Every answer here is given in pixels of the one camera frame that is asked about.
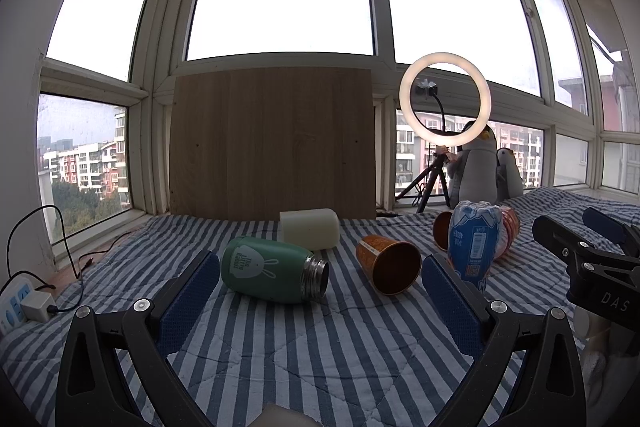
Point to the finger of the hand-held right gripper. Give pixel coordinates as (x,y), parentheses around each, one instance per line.
(607,222)
(552,234)

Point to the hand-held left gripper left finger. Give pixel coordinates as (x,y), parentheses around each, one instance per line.
(190,302)

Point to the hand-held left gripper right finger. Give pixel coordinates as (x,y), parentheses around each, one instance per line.
(450,307)

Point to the orange paper cup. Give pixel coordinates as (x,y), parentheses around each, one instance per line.
(382,259)
(441,231)

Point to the white cloth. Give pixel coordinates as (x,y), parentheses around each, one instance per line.
(595,352)

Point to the small penguin plush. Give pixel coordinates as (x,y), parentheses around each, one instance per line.
(510,177)

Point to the blue plastic-wrapped packet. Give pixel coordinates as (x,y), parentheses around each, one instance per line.
(472,237)

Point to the green thermos bottle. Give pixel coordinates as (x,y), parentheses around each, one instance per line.
(260,267)

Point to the large penguin plush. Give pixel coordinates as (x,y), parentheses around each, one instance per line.
(472,172)

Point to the black tripod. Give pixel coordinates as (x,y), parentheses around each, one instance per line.
(434,174)

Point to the blue white striped blanket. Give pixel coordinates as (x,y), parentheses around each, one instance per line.
(320,347)

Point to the white bottle cap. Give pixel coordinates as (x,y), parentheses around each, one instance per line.
(310,229)

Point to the white charger plug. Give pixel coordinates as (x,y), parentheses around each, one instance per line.
(36,306)

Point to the black gooseneck phone holder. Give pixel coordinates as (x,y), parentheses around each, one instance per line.
(441,104)

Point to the wooden board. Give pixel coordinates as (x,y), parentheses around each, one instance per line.
(272,142)

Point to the white power strip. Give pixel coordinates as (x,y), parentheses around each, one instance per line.
(9,309)

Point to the white window frame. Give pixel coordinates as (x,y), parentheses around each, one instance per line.
(387,7)

